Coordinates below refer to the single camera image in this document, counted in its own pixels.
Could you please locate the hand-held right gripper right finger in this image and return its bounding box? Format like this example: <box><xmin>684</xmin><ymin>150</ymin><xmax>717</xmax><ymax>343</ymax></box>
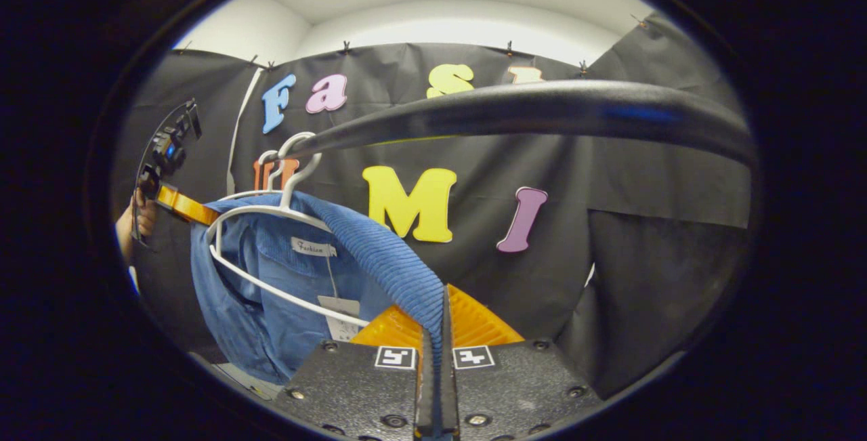
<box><xmin>439</xmin><ymin>283</ymin><xmax>605</xmax><ymax>441</ymax></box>

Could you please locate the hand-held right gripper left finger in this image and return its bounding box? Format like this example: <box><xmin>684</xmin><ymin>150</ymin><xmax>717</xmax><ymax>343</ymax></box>
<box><xmin>276</xmin><ymin>306</ymin><xmax>441</xmax><ymax>441</ymax></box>

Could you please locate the blue corduroy shirt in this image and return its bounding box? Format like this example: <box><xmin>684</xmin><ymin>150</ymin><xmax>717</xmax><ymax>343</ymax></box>
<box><xmin>190</xmin><ymin>190</ymin><xmax>449</xmax><ymax>385</ymax></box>

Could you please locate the white plastic hanger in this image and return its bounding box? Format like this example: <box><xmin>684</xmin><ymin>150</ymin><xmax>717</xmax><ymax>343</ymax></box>
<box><xmin>215</xmin><ymin>150</ymin><xmax>281</xmax><ymax>205</ymax></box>
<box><xmin>207</xmin><ymin>132</ymin><xmax>371</xmax><ymax>328</ymax></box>

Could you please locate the black clothes rack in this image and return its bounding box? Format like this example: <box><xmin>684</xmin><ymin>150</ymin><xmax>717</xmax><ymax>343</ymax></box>
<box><xmin>281</xmin><ymin>80</ymin><xmax>757</xmax><ymax>165</ymax></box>

